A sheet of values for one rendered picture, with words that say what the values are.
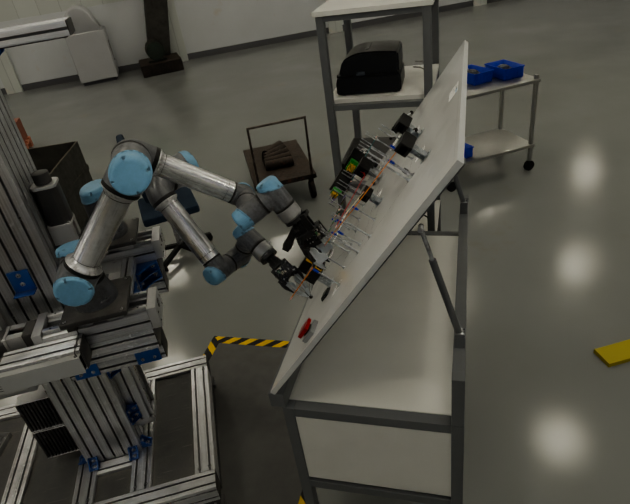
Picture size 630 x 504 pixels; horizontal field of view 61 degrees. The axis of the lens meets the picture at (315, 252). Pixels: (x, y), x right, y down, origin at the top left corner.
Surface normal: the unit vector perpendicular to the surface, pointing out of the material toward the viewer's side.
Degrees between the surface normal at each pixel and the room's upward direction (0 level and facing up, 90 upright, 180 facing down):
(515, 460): 0
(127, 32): 90
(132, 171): 84
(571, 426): 0
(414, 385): 0
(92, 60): 90
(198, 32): 90
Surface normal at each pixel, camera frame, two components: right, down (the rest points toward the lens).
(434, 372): -0.14, -0.84
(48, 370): 0.22, 0.50
